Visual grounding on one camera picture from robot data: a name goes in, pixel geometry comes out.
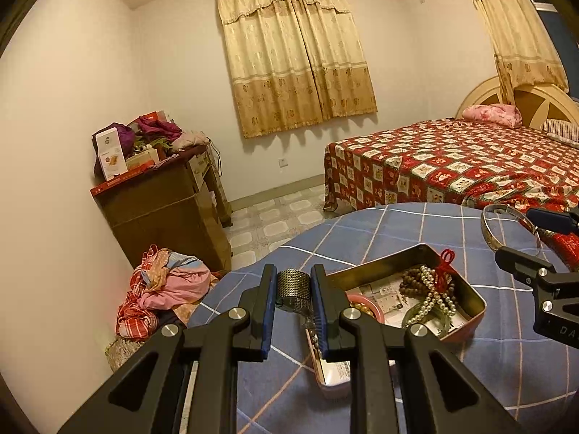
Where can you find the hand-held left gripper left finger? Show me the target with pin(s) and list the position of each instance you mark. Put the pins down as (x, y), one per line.
(269, 312)

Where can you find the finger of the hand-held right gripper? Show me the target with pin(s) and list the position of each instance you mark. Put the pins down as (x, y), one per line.
(520, 262)
(549, 220)

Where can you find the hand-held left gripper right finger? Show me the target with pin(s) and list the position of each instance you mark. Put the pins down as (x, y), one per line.
(319, 312)

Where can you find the silver mesh band wristwatch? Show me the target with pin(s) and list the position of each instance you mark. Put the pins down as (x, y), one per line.
(294, 289)

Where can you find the silver metal bangle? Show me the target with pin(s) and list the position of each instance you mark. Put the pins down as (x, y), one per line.
(487, 230)

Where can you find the pink bangle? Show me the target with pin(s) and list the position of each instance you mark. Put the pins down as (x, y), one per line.
(375, 309)

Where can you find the pink tin box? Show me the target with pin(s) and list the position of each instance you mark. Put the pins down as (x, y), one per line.
(371, 271)

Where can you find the green jade bangle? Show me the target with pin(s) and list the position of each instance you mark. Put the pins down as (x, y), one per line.
(441, 329)

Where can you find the striped pillow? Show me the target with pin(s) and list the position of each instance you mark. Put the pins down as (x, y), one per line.
(563, 129)

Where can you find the blue plaid tablecloth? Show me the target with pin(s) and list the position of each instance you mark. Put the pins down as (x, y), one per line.
(371, 230)

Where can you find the pile of clothes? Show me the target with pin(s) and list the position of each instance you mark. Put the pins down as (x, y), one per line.
(172, 285)

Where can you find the bed with red patterned cover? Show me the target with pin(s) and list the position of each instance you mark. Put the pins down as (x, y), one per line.
(452, 162)

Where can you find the pink pillow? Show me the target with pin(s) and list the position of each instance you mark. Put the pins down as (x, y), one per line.
(491, 113)

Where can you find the cream bed headboard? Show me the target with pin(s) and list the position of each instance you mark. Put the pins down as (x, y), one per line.
(486, 92)

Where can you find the brown wooden cabinet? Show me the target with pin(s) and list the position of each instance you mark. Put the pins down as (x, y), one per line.
(158, 217)

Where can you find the woven basket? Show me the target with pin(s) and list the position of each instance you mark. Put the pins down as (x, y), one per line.
(120, 352)

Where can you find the dark blue panel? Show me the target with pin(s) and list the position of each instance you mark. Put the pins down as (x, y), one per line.
(561, 40)

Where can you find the pale pink cloth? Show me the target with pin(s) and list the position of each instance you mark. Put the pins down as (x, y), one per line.
(190, 140)

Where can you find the beige patterned side curtain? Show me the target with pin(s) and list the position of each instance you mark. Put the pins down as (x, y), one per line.
(520, 31)

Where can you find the white box red stripe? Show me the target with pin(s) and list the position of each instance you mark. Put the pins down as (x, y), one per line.
(142, 160)

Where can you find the flat red box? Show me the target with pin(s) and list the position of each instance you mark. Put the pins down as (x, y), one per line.
(106, 188)

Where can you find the magenta cloth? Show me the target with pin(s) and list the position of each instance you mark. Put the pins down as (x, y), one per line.
(156, 127)

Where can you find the white upright carton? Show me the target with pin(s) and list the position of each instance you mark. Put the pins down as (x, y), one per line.
(111, 153)

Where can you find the purple clothes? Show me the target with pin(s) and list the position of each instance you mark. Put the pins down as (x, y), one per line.
(126, 138)

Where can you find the orange box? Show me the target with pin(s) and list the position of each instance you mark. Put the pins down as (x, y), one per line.
(149, 116)

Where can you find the beige patterned window curtain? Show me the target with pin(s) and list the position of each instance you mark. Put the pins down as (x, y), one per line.
(294, 54)

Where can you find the white wall outlet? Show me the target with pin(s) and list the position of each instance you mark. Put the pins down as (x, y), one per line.
(283, 162)

